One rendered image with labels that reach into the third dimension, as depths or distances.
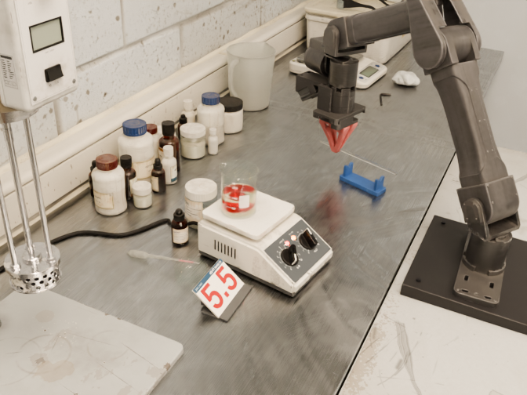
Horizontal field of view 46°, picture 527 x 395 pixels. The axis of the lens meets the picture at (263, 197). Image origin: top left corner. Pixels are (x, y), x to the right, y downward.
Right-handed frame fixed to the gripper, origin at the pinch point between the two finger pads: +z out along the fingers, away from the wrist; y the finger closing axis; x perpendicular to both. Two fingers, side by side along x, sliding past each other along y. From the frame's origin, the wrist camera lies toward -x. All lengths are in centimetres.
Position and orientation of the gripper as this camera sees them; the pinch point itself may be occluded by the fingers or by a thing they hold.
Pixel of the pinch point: (336, 148)
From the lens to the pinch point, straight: 134.1
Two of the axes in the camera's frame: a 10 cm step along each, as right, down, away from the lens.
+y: -6.9, 3.5, -6.3
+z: -0.3, 8.6, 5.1
